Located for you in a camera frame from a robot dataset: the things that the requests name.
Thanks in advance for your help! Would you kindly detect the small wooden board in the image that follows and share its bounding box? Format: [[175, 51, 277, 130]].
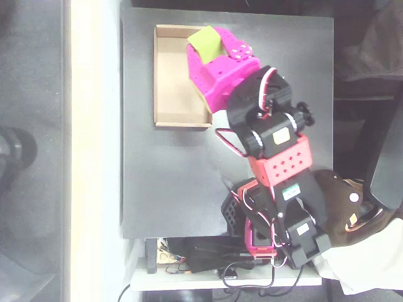
[[156, 241, 174, 264]]

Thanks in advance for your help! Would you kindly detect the lime green cube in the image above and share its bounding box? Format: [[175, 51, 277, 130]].
[[187, 26, 225, 64]]

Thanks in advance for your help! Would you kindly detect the small board with coloured wires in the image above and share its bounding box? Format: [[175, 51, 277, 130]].
[[164, 263, 193, 276]]

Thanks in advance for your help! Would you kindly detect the brown bag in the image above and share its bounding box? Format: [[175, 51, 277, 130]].
[[314, 169, 396, 252]]

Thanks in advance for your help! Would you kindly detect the small black connector box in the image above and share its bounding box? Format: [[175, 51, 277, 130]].
[[218, 266, 239, 281]]

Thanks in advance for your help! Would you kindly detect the white cloth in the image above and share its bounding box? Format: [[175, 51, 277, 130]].
[[307, 216, 403, 296]]

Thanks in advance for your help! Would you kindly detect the black looped cable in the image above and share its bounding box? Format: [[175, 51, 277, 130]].
[[222, 260, 305, 297]]

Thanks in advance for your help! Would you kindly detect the white shelf board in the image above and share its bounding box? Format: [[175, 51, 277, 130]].
[[130, 257, 322, 292]]

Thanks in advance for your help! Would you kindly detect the black short cable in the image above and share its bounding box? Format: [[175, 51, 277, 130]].
[[117, 283, 132, 302]]

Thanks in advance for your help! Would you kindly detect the black lattice robot base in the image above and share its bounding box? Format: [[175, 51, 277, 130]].
[[221, 188, 249, 238]]

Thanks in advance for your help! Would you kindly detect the dark brown fabric garment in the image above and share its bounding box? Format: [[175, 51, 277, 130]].
[[333, 0, 403, 95]]

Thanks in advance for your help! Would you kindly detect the shallow cardboard box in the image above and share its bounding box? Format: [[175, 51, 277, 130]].
[[153, 24, 215, 129]]

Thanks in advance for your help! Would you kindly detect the black chair part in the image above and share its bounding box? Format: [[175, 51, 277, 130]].
[[358, 100, 403, 221]]

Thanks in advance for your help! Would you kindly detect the black power adapter pouch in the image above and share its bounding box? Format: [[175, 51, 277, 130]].
[[183, 237, 253, 274]]

